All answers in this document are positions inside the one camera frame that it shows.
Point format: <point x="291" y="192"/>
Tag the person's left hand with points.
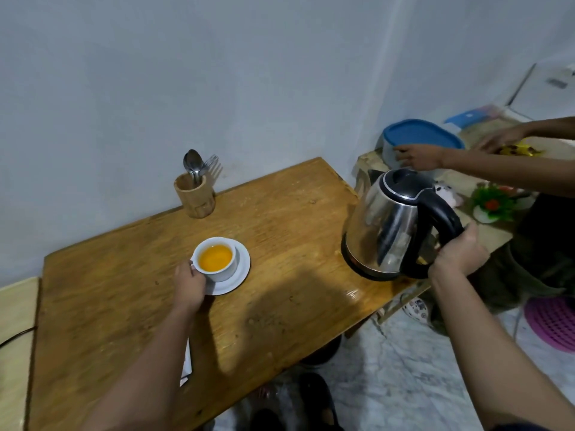
<point x="188" y="289"/>

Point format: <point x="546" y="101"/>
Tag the person's right hand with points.
<point x="462" y="255"/>

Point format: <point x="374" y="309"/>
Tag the person's left fingers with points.
<point x="186" y="268"/>

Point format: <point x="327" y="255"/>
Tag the person's right thumb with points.
<point x="470" y="233"/>

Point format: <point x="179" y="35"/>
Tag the white cup of tea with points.
<point x="216" y="260"/>

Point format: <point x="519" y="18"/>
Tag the person's left forearm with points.
<point x="143" y="381"/>

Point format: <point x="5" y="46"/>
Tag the another person's forearm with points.
<point x="507" y="171"/>
<point x="552" y="128"/>

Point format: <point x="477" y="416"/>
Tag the person's right forearm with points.
<point x="489" y="354"/>

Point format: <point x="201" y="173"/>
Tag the green plastic plant decoration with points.
<point x="493" y="204"/>

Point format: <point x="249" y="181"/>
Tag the small white pink toy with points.
<point x="447" y="195"/>

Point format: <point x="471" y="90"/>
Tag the white saucer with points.
<point x="240" y="269"/>

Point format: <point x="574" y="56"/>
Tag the wooden utensil holder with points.
<point x="195" y="199"/>

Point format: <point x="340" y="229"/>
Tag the white paper sheet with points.
<point x="186" y="361"/>

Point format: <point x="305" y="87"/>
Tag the white patterned sandal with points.
<point x="417" y="310"/>

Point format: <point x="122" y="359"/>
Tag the yellow packet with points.
<point x="521" y="150"/>

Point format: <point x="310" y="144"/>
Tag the metal spoon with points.
<point x="193" y="162"/>

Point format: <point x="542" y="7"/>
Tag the metal fork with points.
<point x="211" y="163"/>

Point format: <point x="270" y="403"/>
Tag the container with blue lid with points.
<point x="420" y="133"/>

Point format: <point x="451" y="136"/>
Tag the blue box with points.
<point x="467" y="118"/>

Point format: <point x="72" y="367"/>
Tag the pink plastic basket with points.
<point x="555" y="323"/>

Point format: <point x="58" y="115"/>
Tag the white appliance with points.
<point x="546" y="91"/>

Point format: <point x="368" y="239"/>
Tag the black sandal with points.
<point x="319" y="399"/>

